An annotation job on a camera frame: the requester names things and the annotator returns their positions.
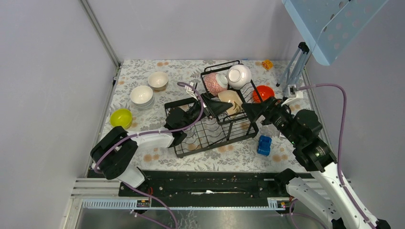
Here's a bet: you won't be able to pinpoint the orange toy block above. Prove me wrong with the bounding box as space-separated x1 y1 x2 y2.
261 60 274 70

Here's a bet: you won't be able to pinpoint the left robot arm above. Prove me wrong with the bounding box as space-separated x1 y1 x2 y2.
90 94 233 196

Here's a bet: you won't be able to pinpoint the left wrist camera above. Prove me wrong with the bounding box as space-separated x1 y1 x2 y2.
185 82 197 99

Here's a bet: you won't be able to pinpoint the pink patterned bowl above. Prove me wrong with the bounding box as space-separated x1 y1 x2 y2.
203 73 228 97

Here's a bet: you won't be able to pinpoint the white ribbed bowl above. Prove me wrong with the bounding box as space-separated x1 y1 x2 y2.
131 98 155 110
129 85 154 104

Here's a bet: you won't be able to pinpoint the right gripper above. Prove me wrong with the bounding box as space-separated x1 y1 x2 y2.
240 95 300 146

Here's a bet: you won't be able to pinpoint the light blue folding stool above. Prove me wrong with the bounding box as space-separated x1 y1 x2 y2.
282 0 387 66

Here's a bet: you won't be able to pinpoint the cream floral bowl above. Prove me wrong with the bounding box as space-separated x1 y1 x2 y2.
148 72 169 91

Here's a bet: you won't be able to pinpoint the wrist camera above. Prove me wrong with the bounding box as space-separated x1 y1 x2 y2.
282 86 304 106
185 82 197 99

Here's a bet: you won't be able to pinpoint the blue toy truck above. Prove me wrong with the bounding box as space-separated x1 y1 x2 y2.
256 135 272 156

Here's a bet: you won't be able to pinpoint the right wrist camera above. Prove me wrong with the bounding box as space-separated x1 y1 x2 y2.
282 86 304 106

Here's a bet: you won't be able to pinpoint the white bowl top tier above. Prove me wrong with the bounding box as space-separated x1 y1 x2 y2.
226 64 252 90

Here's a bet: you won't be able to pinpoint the black wire dish rack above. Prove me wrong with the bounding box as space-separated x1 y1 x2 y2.
171 60 259 158

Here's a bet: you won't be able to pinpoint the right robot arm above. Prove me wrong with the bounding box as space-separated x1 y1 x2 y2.
241 97 390 229

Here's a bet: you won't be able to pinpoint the beige bowl top tier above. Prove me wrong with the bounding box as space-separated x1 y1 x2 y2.
218 90 243 118

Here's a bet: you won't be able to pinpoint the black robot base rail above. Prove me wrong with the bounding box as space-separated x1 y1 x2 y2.
87 169 317 209

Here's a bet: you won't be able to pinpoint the lime green bowl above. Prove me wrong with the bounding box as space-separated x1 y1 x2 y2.
109 108 133 129

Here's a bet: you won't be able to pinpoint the orange bowl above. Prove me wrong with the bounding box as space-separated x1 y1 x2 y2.
252 85 275 96
252 94 274 103

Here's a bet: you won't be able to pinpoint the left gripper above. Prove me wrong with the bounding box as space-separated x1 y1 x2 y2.
180 93 233 131

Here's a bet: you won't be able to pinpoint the floral table mat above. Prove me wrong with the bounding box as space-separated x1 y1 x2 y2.
91 59 330 174

